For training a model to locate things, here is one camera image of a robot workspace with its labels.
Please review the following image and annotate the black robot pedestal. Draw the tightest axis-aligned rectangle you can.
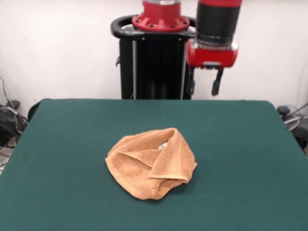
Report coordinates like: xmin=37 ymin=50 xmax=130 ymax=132
xmin=110 ymin=14 xmax=197 ymax=100

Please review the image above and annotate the dark green table cloth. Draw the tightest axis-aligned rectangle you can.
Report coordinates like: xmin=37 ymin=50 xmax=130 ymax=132
xmin=0 ymin=98 xmax=308 ymax=231

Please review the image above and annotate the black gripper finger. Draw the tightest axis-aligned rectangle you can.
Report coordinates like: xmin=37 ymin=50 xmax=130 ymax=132
xmin=211 ymin=68 xmax=225 ymax=96

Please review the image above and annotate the grey chair base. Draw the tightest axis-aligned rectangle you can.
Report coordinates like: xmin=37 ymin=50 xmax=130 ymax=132
xmin=276 ymin=103 xmax=308 ymax=132

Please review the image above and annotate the black cable tangle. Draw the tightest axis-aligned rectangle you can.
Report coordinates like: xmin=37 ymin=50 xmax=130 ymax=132
xmin=0 ymin=77 xmax=29 ymax=169

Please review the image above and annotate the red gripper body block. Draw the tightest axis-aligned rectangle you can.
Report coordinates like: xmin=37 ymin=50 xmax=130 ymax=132
xmin=187 ymin=39 xmax=239 ymax=71

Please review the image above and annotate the orange terry towel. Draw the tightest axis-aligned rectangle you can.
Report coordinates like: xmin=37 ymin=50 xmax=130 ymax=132
xmin=104 ymin=127 xmax=198 ymax=201

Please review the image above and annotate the black chair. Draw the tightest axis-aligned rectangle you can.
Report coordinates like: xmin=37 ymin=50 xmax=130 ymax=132
xmin=291 ymin=120 xmax=308 ymax=154

